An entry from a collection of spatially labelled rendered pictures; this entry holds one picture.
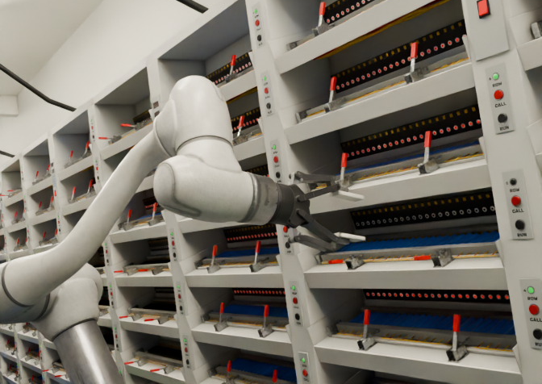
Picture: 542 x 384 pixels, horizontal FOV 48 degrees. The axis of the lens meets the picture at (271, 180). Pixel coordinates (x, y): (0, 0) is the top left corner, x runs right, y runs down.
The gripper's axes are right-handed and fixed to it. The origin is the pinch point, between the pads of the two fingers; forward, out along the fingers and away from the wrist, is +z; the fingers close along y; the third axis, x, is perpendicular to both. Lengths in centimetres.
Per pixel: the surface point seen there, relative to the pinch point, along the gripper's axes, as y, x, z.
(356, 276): -8.6, 18.6, 18.6
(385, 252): -3.5, 11.8, 21.8
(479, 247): -5.3, -14.1, 21.5
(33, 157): 92, 312, 8
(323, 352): -26, 37, 23
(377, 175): 14.2, 9.9, 17.9
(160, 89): 65, 104, 2
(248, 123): 49, 77, 24
